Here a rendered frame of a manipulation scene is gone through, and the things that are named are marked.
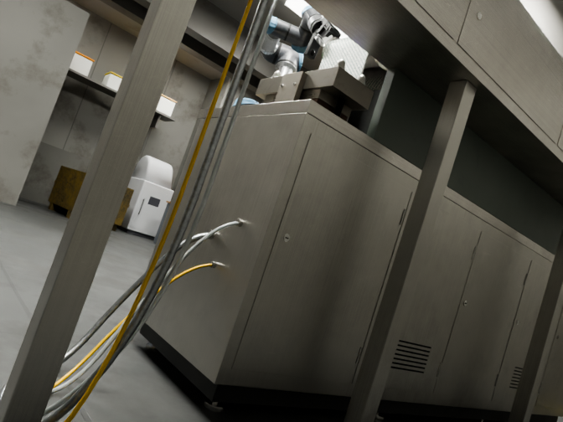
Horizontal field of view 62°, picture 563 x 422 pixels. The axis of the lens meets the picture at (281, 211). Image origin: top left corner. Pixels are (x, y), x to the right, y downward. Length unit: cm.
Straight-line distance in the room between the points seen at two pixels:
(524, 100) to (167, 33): 123
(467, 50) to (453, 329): 108
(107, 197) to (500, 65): 122
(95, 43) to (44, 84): 231
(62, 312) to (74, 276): 6
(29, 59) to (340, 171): 520
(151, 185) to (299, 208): 628
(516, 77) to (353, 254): 77
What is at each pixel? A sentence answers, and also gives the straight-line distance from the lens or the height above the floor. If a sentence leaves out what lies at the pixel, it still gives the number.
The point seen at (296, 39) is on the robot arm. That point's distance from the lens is 219.
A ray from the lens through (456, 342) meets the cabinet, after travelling 207.
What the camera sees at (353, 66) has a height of 115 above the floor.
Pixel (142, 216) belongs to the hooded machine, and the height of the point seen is 31.
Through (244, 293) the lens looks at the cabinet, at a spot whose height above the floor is 34.
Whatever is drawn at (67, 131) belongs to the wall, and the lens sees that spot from 814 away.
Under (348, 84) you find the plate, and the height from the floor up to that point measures 100.
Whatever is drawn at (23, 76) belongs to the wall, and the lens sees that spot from 621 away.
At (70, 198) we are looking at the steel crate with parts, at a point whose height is 25.
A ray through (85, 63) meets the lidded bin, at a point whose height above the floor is 216.
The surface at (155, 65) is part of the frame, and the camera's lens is 89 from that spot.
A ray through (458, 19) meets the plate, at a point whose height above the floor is 123.
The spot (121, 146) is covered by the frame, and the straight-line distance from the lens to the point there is 86.
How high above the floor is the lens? 48
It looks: 5 degrees up
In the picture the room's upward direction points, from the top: 19 degrees clockwise
